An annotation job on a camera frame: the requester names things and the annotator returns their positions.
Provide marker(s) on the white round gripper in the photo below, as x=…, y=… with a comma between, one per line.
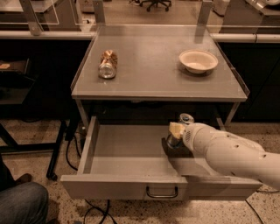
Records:
x=190, y=136

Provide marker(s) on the metal drawer handle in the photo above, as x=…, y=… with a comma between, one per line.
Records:
x=162, y=193

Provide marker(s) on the black office chair base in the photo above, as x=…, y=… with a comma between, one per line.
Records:
x=166, y=3

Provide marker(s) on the open grey top drawer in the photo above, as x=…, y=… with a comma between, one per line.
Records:
x=118, y=162

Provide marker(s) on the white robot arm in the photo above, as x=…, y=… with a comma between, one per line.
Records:
x=229, y=154

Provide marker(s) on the brown shoe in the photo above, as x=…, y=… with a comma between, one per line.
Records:
x=25, y=178

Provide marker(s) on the silver blue redbull can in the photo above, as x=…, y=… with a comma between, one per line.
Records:
x=174, y=143

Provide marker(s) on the black side table frame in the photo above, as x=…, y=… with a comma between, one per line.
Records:
x=18, y=134

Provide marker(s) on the lying orange soda can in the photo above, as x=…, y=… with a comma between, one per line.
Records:
x=108, y=65

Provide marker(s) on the white paper bowl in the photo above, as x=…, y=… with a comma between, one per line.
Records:
x=198, y=61

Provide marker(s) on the grey cabinet table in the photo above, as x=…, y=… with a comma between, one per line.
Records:
x=148, y=68

